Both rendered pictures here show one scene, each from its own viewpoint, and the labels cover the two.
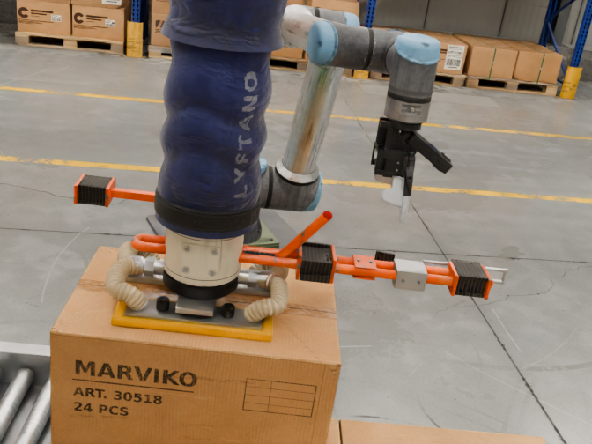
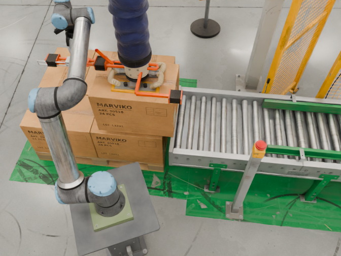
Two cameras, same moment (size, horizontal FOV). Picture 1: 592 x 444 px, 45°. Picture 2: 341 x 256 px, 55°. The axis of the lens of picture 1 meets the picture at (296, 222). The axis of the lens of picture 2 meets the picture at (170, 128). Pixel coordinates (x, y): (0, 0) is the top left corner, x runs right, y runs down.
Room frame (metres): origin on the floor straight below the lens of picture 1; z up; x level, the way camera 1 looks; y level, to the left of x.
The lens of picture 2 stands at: (3.03, 0.73, 2.70)
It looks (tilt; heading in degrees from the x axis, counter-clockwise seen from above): 54 degrees down; 190
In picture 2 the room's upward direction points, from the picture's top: straight up
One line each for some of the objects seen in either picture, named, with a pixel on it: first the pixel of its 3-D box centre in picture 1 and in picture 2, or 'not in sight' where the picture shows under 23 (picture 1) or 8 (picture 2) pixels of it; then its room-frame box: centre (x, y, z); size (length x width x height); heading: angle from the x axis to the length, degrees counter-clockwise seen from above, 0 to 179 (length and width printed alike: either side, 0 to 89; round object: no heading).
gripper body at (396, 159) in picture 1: (396, 147); (71, 29); (1.45, -0.19, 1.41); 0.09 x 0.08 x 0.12; 94
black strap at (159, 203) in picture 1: (208, 201); (134, 53); (1.42, 0.19, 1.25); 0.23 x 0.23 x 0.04
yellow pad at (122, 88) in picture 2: not in sight; (135, 86); (1.51, 0.20, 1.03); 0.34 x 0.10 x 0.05; 94
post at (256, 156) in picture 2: not in sight; (244, 184); (1.85, 1.08, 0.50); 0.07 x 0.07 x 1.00; 4
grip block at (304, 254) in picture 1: (314, 262); (101, 63); (1.43, -0.05, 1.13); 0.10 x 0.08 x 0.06; 4
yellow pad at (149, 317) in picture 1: (195, 312); not in sight; (1.32, 0.19, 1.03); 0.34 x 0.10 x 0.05; 94
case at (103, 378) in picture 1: (201, 369); (137, 97); (1.42, 0.18, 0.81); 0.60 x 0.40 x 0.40; 93
